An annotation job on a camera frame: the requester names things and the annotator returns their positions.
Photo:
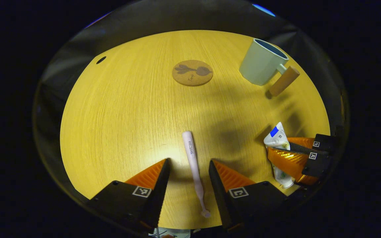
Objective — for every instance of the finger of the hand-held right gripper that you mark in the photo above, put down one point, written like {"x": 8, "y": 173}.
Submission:
{"x": 321, "y": 165}
{"x": 324, "y": 142}

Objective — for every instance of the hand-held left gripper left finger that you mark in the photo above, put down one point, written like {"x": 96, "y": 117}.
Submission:
{"x": 159, "y": 195}

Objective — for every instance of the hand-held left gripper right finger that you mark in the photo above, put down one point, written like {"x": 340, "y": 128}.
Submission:
{"x": 220, "y": 195}

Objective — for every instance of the white toothpaste tube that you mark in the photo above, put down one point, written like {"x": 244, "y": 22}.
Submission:
{"x": 278, "y": 140}

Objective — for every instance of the pale pink toothbrush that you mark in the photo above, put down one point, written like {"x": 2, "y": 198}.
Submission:
{"x": 190, "y": 148}

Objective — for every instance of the round wooden coaster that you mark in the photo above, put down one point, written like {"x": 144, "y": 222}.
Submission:
{"x": 192, "y": 77}

